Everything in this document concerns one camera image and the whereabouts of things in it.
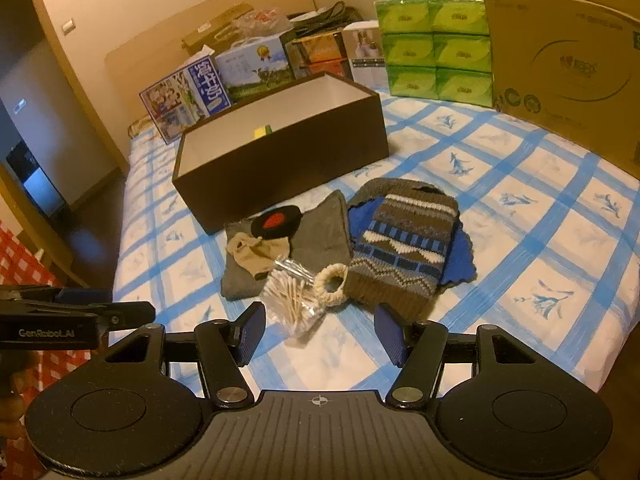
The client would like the white photo box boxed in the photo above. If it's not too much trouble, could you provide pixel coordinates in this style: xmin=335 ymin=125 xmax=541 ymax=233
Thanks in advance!
xmin=342 ymin=20 xmax=388 ymax=93

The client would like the blue checked bedsheet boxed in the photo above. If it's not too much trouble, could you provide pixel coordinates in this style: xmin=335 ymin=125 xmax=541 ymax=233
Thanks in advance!
xmin=112 ymin=87 xmax=640 ymax=411

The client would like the wooden door frame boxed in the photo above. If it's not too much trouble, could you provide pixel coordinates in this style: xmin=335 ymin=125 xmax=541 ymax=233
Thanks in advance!
xmin=22 ymin=0 xmax=130 ymax=177

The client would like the dark hallway cabinet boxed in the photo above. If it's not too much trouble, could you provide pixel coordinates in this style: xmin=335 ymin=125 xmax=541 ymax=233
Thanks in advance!
xmin=5 ymin=140 xmax=68 ymax=221

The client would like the black round pad red mark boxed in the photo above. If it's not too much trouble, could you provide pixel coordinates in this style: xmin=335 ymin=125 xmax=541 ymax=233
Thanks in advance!
xmin=249 ymin=206 xmax=302 ymax=239

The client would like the red checked cloth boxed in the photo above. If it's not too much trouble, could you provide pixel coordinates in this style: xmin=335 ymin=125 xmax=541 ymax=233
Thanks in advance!
xmin=0 ymin=222 xmax=108 ymax=461

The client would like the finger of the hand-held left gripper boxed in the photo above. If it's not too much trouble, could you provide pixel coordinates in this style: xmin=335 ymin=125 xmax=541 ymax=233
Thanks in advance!
xmin=0 ymin=285 xmax=110 ymax=307
xmin=0 ymin=300 xmax=157 ymax=334

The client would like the light wooden headboard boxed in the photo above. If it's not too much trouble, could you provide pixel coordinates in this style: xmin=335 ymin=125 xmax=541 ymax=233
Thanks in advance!
xmin=104 ymin=0 xmax=319 ymax=173

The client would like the clear plastic bag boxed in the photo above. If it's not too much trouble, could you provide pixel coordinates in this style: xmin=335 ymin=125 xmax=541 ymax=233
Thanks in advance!
xmin=232 ymin=7 xmax=296 ymax=41

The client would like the brown blue knitted cover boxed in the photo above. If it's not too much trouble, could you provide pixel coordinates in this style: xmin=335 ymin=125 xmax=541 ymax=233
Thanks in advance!
xmin=346 ymin=177 xmax=461 ymax=323

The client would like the orange printed box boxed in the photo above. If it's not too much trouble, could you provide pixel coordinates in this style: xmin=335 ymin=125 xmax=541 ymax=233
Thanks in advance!
xmin=290 ymin=30 xmax=353 ymax=81

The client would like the large brown cardboard box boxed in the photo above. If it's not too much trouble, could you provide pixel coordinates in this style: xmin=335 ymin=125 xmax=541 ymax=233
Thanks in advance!
xmin=475 ymin=0 xmax=640 ymax=181

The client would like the beige sock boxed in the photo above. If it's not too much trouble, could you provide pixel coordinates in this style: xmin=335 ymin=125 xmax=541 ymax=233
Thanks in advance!
xmin=225 ymin=232 xmax=292 ymax=281

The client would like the stack of green tissue packs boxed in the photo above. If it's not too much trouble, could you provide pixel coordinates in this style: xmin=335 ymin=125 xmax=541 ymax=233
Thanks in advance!
xmin=375 ymin=0 xmax=496 ymax=108

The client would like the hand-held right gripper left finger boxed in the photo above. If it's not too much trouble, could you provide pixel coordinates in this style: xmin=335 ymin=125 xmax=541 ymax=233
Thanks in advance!
xmin=102 ymin=301 xmax=267 ymax=408

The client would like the brown storage box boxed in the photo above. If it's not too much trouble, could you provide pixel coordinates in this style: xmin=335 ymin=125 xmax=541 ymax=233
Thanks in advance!
xmin=171 ymin=71 xmax=390 ymax=236

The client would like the clear bag of cotton swabs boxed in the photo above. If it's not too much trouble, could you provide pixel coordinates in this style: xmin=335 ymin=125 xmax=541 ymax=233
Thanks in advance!
xmin=260 ymin=255 xmax=328 ymax=347

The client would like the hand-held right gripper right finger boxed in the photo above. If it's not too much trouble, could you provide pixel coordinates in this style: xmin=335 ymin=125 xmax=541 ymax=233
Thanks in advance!
xmin=373 ymin=303 xmax=540 ymax=408

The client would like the cream hair scrunchie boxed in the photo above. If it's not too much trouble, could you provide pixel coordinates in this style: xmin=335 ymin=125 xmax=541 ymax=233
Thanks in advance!
xmin=313 ymin=263 xmax=351 ymax=311

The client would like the grey towel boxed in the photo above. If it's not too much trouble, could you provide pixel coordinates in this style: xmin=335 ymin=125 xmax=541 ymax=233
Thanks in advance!
xmin=220 ymin=190 xmax=353 ymax=303

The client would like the flat brown cardboard box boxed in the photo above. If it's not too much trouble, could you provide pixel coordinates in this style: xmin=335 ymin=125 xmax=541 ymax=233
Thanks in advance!
xmin=181 ymin=2 xmax=256 ymax=58

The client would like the blue cloth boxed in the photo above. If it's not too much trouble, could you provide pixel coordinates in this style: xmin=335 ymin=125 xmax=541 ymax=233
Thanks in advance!
xmin=347 ymin=200 xmax=477 ymax=288

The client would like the dark green bag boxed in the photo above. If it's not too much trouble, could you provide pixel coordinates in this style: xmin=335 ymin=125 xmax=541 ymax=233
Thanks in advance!
xmin=290 ymin=2 xmax=376 ymax=38

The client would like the white blue cow carton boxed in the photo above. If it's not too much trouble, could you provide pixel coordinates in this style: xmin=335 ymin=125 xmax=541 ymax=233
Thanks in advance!
xmin=215 ymin=27 xmax=297 ymax=106

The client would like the cartoon printed carton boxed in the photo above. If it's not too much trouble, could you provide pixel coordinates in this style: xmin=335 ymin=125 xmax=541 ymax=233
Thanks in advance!
xmin=139 ymin=57 xmax=233 ymax=143

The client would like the person's left hand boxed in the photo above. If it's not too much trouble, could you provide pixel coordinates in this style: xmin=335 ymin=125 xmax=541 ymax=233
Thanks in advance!
xmin=0 ymin=350 xmax=43 ymax=441

